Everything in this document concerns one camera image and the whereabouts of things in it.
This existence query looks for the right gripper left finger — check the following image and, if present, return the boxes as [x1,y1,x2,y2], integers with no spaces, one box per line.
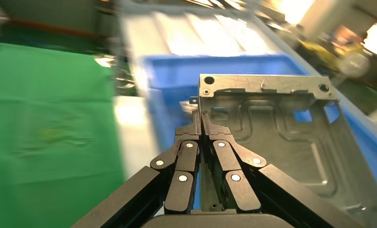
[150,110,203,215]

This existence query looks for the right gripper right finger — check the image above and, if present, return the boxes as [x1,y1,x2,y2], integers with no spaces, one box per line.
[201,112,268,214]

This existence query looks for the silver sheet metal tray part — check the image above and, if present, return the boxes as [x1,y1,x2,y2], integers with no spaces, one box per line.
[189,74,377,226]

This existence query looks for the blue plastic bin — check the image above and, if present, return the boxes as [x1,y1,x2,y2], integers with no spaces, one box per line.
[140,53,377,209]

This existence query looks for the green table cloth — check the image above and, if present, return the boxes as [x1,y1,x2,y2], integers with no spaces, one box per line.
[0,41,126,228]

